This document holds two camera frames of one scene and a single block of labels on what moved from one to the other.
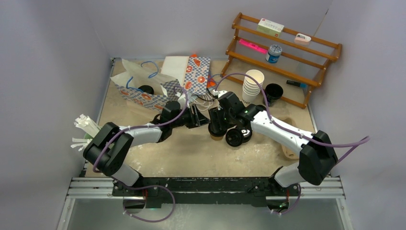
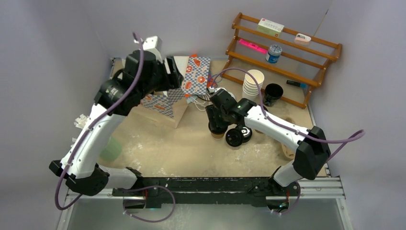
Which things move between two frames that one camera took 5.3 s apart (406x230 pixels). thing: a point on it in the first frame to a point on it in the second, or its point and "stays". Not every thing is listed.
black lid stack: x=234 y=137 stays
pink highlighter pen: x=253 y=46 stays
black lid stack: x=247 y=133 stays
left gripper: x=198 y=119 to x=171 y=81
